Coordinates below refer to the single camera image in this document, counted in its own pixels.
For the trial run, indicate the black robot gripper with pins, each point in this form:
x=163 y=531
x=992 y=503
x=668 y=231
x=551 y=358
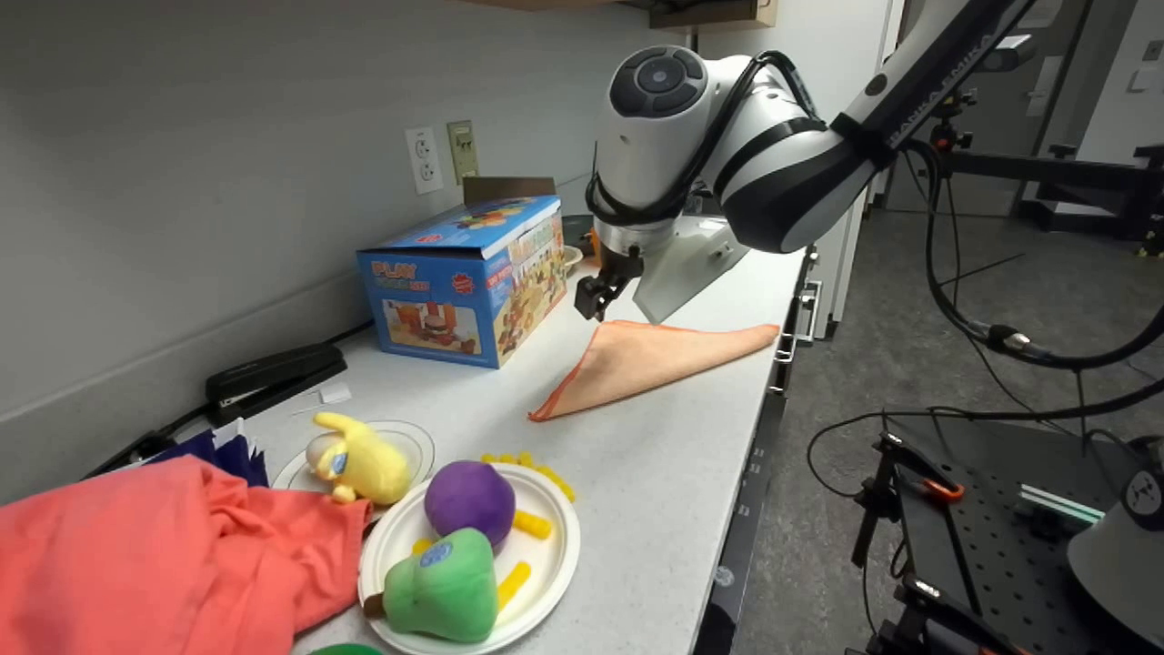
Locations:
x=616 y=274

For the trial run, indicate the orange microfibre towel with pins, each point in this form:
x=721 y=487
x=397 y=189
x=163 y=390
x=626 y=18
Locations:
x=655 y=358

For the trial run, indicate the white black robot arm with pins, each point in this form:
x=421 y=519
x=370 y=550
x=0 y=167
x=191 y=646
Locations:
x=751 y=134

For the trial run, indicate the blue play food box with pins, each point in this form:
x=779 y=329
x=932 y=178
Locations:
x=459 y=287

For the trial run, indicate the yellow crinkle toy fries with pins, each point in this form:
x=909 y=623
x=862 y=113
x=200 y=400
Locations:
x=548 y=474

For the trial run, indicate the yellow toy fry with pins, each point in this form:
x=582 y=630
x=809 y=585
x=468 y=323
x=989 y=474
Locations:
x=534 y=527
x=514 y=585

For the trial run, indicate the small white plate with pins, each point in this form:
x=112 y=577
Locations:
x=413 y=442

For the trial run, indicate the purple plush ball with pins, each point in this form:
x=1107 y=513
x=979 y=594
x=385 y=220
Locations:
x=471 y=499

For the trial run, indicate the white paper plate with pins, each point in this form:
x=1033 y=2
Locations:
x=548 y=570

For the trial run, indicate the small white paper tag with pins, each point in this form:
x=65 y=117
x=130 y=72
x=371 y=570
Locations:
x=335 y=395

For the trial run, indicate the yellow plush toy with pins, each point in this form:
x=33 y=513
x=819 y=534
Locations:
x=370 y=469

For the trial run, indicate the green plush pear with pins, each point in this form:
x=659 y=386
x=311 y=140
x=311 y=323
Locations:
x=440 y=594

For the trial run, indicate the black stapler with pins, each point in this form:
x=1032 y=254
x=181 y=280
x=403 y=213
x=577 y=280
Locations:
x=276 y=375

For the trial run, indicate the black clamp stand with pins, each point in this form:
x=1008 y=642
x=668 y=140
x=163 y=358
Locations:
x=895 y=487

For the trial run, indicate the navy blue cloth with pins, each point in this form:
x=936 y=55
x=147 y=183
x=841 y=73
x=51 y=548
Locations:
x=231 y=454

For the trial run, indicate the black perforated table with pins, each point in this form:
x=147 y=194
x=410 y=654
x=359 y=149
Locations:
x=1007 y=570

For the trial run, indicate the green white bar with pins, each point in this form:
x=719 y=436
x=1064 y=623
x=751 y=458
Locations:
x=1060 y=503

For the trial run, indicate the red crumpled cloth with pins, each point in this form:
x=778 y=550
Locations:
x=147 y=570

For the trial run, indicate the grey rounded device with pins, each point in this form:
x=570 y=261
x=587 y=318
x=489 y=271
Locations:
x=1121 y=570

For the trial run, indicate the beige wall switch plate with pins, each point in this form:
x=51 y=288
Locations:
x=462 y=151

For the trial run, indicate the white wall outlet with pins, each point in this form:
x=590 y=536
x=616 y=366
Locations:
x=427 y=158

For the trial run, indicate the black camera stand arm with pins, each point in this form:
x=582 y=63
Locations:
x=1066 y=183

